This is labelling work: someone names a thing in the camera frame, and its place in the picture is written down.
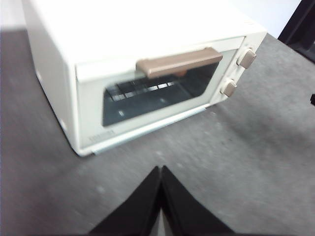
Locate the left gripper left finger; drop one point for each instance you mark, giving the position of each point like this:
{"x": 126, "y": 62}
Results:
{"x": 140, "y": 211}

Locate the cream Toshiba toaster oven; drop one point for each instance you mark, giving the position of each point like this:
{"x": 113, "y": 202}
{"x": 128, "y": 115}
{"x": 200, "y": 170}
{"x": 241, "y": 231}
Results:
{"x": 49, "y": 49}

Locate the beige round oven knob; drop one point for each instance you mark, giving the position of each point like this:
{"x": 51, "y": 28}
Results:
{"x": 246, "y": 58}
{"x": 229, "y": 88}

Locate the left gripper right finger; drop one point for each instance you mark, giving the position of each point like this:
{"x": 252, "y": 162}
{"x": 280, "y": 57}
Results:
{"x": 182, "y": 214}

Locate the black metal frame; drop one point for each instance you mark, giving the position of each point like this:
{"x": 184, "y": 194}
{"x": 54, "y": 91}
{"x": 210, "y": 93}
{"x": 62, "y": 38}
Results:
{"x": 300, "y": 24}

